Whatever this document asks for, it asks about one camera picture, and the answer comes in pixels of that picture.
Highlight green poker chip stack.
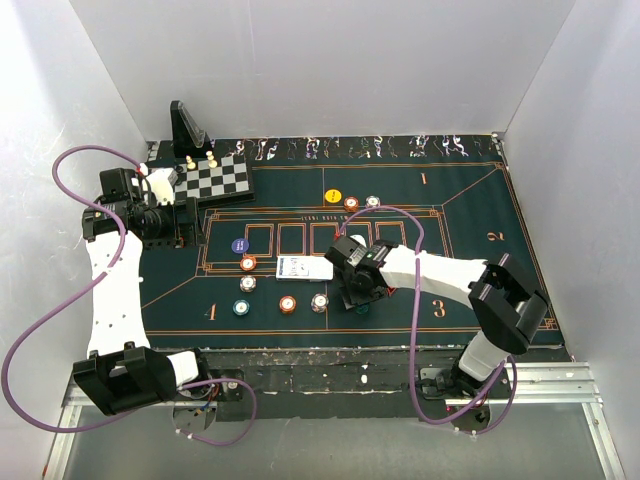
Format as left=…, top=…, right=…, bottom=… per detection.
left=356, top=303, right=370, bottom=315

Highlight blue playing card box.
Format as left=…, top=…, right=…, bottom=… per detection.
left=276, top=255, right=334, bottom=282

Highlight orange poker chip stack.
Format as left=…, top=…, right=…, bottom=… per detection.
left=279, top=295, right=297, bottom=314

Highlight orange chips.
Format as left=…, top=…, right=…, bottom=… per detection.
left=343, top=196, right=360, bottom=212
left=239, top=255, right=257, bottom=272

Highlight blue small blind button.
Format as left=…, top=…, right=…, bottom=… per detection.
left=231, top=237, right=250, bottom=255

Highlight yellow big blind button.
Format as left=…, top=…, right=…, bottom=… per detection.
left=324, top=188, right=343, bottom=205

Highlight green chips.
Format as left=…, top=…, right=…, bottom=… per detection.
left=232, top=299, right=250, bottom=316

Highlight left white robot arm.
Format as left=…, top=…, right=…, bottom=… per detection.
left=73, top=168, right=213, bottom=416

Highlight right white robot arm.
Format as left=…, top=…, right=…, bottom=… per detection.
left=325, top=236, right=550, bottom=398

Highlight cream chess pawn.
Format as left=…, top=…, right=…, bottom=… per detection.
left=185, top=156, right=196, bottom=170
left=207, top=152, right=218, bottom=169

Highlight small chess board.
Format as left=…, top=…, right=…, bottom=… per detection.
left=175, top=155, right=255, bottom=205

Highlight black triangular stand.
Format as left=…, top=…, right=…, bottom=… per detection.
left=170, top=100, right=211, bottom=157

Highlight green poker table mat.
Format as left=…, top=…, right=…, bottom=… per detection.
left=140, top=134, right=540, bottom=348

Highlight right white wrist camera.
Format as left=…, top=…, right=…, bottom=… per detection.
left=350, top=234, right=367, bottom=246

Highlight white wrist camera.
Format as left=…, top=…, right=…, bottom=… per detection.
left=350, top=234, right=367, bottom=246
left=139, top=164, right=178, bottom=206

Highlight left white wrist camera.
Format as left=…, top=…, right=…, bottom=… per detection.
left=139, top=164, right=178, bottom=206

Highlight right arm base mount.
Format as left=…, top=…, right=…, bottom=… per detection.
left=409, top=364, right=517, bottom=437

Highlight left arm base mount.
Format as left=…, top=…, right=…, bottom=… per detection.
left=168, top=350, right=257, bottom=447

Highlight aluminium rail frame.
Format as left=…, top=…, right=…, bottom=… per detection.
left=44, top=362, right=625, bottom=479

